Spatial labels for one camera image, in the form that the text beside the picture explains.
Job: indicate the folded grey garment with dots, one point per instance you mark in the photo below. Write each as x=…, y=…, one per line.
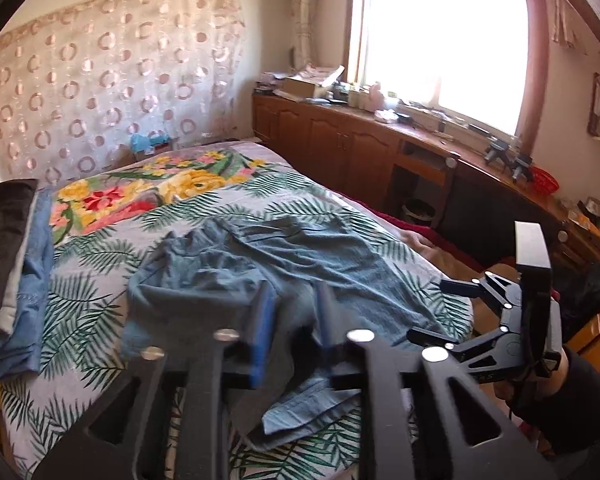
x=8, y=309

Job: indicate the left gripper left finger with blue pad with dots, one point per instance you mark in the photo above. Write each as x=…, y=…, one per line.
x=124, y=433

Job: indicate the palm leaf print bedsheet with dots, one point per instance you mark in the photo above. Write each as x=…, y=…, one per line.
x=87, y=303

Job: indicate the grey-blue shorts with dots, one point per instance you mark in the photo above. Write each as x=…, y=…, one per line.
x=176, y=295

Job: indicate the window with wooden frame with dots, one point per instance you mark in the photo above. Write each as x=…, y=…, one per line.
x=483, y=61

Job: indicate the folded black garment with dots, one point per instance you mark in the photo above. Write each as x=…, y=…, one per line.
x=16, y=198

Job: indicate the cardboard box with papers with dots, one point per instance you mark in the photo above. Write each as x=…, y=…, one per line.
x=312, y=82

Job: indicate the white bottles on counter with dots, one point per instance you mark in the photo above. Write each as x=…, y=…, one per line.
x=367, y=97

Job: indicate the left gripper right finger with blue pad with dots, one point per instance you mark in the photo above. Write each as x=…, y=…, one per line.
x=423, y=413

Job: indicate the floral blanket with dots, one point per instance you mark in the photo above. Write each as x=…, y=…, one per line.
x=84, y=206

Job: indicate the blue toy on box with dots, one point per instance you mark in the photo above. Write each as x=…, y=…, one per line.
x=145, y=145

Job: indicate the folded blue jeans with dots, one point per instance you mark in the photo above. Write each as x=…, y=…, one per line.
x=20, y=352

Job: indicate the person's right hand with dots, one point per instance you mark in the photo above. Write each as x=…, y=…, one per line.
x=534, y=385

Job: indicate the circle pattern sheer curtain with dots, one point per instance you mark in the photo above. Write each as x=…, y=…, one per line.
x=79, y=84

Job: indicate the red basket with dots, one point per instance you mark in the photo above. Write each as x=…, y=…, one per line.
x=543, y=183

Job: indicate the wooden side cabinet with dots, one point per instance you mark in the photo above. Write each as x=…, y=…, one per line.
x=475, y=205

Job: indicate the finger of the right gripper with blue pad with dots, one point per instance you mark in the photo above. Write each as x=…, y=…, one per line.
x=494, y=290
x=440, y=339

